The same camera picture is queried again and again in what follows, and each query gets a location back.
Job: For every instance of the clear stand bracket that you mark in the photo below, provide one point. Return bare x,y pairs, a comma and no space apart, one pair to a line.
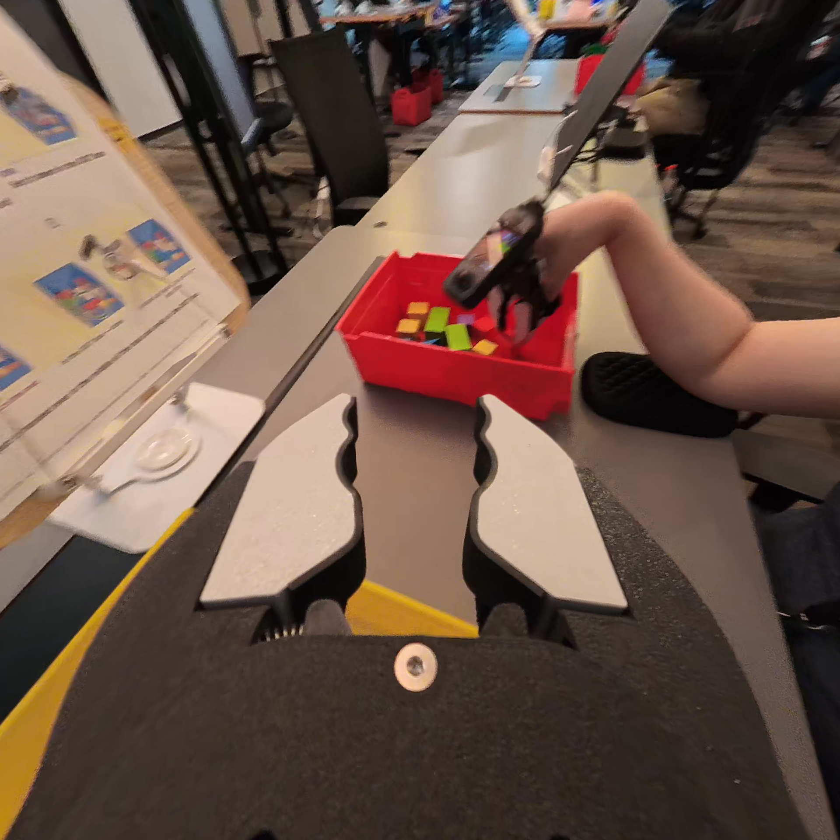
161,449

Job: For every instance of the yellow plastic bin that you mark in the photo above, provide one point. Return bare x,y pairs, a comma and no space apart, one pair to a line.
39,722

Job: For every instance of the red wooden block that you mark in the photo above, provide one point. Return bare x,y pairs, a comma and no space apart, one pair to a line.
484,327

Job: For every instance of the person's right forearm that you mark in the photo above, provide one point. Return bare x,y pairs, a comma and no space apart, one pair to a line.
689,315

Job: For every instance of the person's right hand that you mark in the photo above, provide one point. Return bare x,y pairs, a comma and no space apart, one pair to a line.
584,229

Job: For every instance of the tilted white board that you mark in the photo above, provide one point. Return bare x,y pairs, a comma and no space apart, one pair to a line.
525,26

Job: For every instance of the dark flat pad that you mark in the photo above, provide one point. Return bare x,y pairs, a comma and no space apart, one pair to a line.
52,623

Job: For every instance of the black mesh pad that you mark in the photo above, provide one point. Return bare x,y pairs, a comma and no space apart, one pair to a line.
656,394

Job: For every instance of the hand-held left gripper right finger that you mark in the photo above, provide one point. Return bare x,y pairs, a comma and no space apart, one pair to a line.
544,525

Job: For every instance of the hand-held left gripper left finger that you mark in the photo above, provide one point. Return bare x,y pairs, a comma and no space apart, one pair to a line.
289,518

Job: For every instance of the small red bin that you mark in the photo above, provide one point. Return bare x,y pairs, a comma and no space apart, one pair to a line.
590,75
433,84
411,106

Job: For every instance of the green plastic bin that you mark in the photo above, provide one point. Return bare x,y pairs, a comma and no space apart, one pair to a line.
594,50

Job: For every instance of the dark display board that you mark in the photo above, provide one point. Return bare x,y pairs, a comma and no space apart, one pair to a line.
610,79

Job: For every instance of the black table pad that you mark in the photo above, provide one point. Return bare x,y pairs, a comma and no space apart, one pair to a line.
623,141

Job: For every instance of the white paper holder bar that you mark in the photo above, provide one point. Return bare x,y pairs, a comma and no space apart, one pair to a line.
131,394

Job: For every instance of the printed instruction sheet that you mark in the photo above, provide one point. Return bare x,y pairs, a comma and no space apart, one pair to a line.
65,262

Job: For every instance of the red plastic bin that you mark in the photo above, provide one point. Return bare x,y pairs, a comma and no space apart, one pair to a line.
459,380

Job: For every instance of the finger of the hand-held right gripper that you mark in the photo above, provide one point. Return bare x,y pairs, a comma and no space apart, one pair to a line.
523,325

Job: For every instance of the black metal frame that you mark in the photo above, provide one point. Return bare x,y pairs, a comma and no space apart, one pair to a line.
210,131

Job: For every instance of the wooden top desk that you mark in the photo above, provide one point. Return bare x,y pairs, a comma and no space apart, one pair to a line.
380,14

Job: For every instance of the yellow wooden cube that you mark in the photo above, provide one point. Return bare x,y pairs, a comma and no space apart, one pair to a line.
407,327
485,348

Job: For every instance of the black office chair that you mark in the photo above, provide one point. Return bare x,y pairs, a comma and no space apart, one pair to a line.
341,118
722,144

